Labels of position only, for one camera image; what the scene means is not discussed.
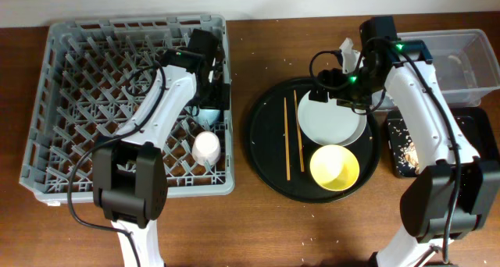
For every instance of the right wooden chopstick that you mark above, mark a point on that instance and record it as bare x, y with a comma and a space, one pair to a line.
299, 134

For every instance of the round black tray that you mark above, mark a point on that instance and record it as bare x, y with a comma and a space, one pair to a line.
264, 146

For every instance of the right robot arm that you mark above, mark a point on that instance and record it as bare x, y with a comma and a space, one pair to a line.
456, 188

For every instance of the left wooden chopstick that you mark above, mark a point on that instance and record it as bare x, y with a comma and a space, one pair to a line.
286, 141

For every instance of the grey round plate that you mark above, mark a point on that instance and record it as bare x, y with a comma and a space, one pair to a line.
329, 123

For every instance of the rectangular black tray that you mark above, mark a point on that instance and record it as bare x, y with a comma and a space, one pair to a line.
472, 121

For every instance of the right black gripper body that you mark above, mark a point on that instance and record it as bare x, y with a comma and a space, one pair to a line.
352, 89

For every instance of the grey dishwasher rack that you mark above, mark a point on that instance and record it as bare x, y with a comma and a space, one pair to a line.
88, 71

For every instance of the pink plastic cup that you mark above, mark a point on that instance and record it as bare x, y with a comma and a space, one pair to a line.
206, 148

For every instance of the yellow bowl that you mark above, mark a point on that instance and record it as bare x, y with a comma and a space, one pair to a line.
334, 168

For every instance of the blue plastic cup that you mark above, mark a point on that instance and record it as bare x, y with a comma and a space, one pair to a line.
207, 117

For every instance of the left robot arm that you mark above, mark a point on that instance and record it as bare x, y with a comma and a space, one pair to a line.
130, 183

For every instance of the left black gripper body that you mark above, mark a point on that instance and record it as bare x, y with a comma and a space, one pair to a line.
215, 97

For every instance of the clear plastic bin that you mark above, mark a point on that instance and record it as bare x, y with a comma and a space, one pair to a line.
465, 62

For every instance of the wooden chopstick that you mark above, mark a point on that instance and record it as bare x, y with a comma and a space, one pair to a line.
286, 141
299, 134

